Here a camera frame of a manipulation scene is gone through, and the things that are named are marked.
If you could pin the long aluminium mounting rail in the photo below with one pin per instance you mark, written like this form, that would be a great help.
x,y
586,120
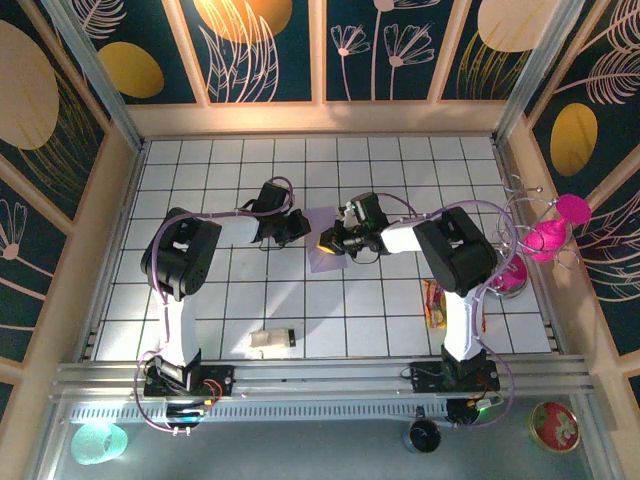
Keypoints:
x,y
325,372

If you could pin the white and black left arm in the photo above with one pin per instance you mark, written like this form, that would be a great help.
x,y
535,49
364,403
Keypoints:
x,y
180,325

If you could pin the teal glass cup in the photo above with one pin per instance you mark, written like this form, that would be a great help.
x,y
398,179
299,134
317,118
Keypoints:
x,y
97,445

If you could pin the aluminium frame post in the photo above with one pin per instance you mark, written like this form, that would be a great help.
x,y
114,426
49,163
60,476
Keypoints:
x,y
97,75
537,65

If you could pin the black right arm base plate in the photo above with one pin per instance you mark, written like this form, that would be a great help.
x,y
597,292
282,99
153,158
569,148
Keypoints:
x,y
425,377

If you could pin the black mug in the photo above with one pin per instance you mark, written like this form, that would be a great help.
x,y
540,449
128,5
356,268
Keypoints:
x,y
422,435

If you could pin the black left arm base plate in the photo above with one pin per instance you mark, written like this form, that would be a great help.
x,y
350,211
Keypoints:
x,y
225,380

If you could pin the round red tin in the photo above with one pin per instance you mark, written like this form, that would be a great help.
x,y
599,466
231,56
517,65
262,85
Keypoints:
x,y
555,427

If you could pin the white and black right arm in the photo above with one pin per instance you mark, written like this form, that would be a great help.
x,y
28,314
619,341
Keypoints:
x,y
460,325

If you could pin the colourful snack packet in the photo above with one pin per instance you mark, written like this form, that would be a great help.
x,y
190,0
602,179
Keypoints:
x,y
434,305

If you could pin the white block with black end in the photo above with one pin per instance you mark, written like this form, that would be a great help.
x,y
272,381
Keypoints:
x,y
270,339

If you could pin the purple cloth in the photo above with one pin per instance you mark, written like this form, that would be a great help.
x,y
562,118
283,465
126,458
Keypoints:
x,y
320,220

